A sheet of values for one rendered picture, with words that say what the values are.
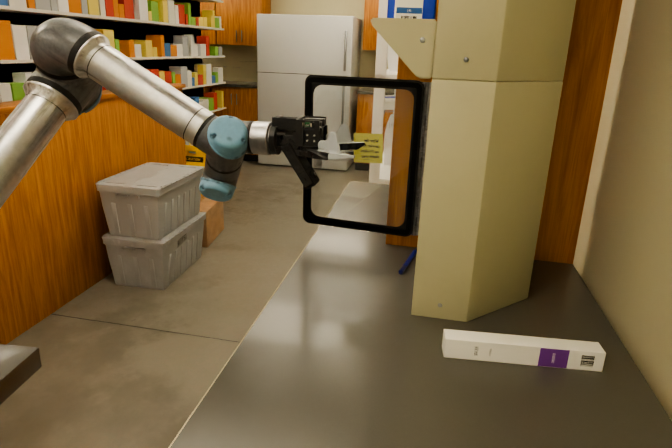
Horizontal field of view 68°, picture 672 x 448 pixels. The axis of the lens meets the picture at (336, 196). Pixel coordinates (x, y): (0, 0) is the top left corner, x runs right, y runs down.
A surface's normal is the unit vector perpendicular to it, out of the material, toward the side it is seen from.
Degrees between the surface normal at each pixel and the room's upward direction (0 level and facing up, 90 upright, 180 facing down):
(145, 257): 95
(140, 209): 95
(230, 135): 50
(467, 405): 0
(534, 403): 0
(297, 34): 90
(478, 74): 90
